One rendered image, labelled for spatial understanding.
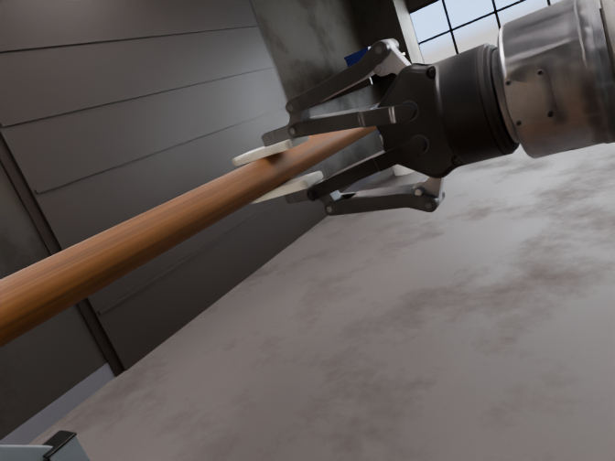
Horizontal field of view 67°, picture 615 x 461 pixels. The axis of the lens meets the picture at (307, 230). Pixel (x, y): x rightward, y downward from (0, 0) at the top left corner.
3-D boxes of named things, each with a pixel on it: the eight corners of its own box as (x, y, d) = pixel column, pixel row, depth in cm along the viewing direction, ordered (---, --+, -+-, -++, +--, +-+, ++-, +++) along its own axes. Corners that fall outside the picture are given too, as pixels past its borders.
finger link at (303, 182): (321, 169, 42) (324, 177, 42) (264, 187, 46) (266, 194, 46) (305, 179, 40) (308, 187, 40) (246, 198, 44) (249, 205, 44)
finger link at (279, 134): (310, 132, 39) (297, 97, 38) (264, 147, 42) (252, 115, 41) (318, 128, 40) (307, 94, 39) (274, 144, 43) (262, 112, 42)
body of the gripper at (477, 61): (481, 35, 27) (346, 89, 32) (518, 172, 29) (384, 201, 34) (502, 28, 33) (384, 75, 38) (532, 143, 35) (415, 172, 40)
